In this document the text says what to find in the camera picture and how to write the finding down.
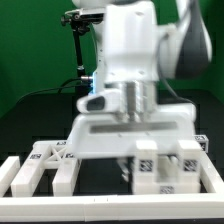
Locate white U-shaped fence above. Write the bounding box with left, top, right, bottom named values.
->
left=0, top=154, right=224, bottom=222

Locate white chair seat part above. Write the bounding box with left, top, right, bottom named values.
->
left=132, top=156, right=201, bottom=195

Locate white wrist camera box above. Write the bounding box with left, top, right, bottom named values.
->
left=77, top=89, right=121, bottom=114

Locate white tagged cube right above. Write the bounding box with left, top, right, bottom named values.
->
left=194, top=135, right=209, bottom=152

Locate black cable on table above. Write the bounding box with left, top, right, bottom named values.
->
left=16, top=78, right=93, bottom=105

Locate black camera on stand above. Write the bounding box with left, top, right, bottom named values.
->
left=61, top=8, right=105, bottom=26

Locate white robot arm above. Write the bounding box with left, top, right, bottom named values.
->
left=68, top=0, right=212, bottom=183

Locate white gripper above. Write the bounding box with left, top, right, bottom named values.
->
left=68, top=103, right=196, bottom=182

